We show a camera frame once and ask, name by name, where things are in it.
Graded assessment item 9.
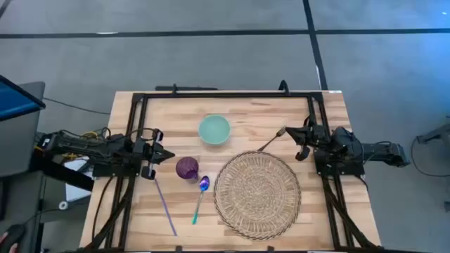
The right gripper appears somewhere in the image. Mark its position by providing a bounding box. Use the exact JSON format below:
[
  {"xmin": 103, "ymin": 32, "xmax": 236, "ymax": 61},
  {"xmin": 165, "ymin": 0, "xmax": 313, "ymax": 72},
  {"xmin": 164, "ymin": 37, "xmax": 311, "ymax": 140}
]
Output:
[{"xmin": 285, "ymin": 117, "xmax": 330, "ymax": 162}]

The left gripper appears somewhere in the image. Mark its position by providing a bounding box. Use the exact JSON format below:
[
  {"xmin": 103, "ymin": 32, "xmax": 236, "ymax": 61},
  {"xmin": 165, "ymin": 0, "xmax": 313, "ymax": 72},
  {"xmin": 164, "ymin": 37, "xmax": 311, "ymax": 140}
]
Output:
[{"xmin": 135, "ymin": 129, "xmax": 176, "ymax": 181}]

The dark bronze metal utensil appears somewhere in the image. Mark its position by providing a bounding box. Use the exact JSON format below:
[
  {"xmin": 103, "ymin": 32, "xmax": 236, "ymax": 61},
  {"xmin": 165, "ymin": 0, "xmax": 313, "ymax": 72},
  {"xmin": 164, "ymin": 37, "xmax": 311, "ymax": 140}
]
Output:
[{"xmin": 257, "ymin": 126, "xmax": 287, "ymax": 153}]

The purple faceted plastic cup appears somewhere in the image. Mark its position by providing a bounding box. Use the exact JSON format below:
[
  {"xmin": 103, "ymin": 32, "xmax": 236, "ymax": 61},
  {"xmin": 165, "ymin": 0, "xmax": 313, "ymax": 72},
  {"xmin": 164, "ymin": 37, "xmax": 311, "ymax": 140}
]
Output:
[{"xmin": 175, "ymin": 156, "xmax": 200, "ymax": 181}]

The iridescent metal spoon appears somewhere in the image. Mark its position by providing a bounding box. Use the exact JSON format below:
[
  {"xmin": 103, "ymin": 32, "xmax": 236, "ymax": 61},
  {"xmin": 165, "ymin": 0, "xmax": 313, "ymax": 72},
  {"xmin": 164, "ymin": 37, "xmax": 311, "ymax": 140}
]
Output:
[{"xmin": 191, "ymin": 175, "xmax": 211, "ymax": 226}]

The purple drinking straw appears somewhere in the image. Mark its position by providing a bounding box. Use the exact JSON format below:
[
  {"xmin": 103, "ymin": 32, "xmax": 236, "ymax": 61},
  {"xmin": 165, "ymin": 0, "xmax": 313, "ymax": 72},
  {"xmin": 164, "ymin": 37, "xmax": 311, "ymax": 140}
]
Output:
[{"xmin": 153, "ymin": 178, "xmax": 178, "ymax": 237}]

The teal bowl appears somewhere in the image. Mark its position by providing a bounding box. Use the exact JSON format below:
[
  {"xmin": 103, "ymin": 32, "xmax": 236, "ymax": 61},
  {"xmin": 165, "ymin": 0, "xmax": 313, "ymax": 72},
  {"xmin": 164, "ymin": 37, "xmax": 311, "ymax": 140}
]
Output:
[{"xmin": 198, "ymin": 114, "xmax": 232, "ymax": 146}]

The flat black bar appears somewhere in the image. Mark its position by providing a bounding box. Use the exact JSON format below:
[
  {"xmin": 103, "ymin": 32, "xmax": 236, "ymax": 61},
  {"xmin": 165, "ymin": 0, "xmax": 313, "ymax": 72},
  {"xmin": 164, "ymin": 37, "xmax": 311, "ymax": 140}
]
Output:
[{"xmin": 154, "ymin": 83, "xmax": 219, "ymax": 93}]

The round woven placemat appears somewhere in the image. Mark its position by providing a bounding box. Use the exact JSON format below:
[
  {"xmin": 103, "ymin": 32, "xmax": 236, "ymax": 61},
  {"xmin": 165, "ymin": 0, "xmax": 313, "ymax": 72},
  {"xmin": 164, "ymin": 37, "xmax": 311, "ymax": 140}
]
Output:
[{"xmin": 212, "ymin": 150, "xmax": 302, "ymax": 241}]

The white sheet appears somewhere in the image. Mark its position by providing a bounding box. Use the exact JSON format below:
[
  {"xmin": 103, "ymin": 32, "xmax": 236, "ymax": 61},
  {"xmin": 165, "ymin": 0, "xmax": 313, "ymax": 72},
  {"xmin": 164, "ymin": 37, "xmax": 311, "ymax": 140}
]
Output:
[{"xmin": 64, "ymin": 158, "xmax": 95, "ymax": 203}]

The black beam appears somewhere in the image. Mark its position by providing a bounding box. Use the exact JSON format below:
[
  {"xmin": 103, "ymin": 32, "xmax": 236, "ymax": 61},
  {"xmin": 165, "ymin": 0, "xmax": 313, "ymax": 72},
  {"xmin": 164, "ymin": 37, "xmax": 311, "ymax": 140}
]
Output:
[{"xmin": 33, "ymin": 163, "xmax": 95, "ymax": 193}]

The grey stand leg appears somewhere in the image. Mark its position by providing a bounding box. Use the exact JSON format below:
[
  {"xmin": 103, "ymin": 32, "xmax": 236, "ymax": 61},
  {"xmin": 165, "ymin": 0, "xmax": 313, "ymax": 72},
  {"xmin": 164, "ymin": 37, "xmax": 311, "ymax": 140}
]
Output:
[{"xmin": 416, "ymin": 122, "xmax": 450, "ymax": 145}]

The monitor with blue screen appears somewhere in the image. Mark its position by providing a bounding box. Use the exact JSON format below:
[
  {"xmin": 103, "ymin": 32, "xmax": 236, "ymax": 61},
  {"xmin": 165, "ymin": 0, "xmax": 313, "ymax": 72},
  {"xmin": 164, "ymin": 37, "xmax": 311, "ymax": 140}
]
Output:
[{"xmin": 0, "ymin": 74, "xmax": 47, "ymax": 122}]

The black computer mouse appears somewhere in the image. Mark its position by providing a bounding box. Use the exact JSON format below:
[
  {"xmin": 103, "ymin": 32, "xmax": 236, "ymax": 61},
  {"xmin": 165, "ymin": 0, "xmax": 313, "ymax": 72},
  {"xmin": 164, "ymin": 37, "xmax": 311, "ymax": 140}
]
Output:
[{"xmin": 1, "ymin": 223, "xmax": 27, "ymax": 249}]

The person's hand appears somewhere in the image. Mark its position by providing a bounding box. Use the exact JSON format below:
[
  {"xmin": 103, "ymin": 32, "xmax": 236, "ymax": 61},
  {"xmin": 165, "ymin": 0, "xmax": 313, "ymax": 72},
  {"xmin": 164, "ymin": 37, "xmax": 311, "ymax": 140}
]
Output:
[{"xmin": 0, "ymin": 231, "xmax": 18, "ymax": 253}]

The black metal table frame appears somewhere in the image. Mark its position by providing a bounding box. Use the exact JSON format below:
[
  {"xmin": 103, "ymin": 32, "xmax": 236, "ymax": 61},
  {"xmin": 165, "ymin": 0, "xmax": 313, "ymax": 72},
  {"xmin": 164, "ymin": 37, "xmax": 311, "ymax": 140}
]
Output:
[{"xmin": 89, "ymin": 89, "xmax": 384, "ymax": 253}]

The black arm base cable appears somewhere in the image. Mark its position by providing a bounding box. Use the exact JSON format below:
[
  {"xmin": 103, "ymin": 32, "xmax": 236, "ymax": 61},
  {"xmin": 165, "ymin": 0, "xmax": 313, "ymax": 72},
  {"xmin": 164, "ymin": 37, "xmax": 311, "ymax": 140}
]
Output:
[{"xmin": 90, "ymin": 175, "xmax": 117, "ymax": 249}]

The thin black floor cable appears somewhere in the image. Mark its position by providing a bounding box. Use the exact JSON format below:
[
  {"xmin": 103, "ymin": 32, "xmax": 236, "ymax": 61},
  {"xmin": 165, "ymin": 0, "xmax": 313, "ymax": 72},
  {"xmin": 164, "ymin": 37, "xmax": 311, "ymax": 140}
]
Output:
[{"xmin": 42, "ymin": 97, "xmax": 112, "ymax": 116}]

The curved black floor cable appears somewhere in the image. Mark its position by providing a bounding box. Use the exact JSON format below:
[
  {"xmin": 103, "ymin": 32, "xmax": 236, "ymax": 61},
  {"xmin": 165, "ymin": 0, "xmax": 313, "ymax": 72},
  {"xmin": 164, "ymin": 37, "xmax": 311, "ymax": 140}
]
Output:
[{"xmin": 410, "ymin": 136, "xmax": 450, "ymax": 178}]

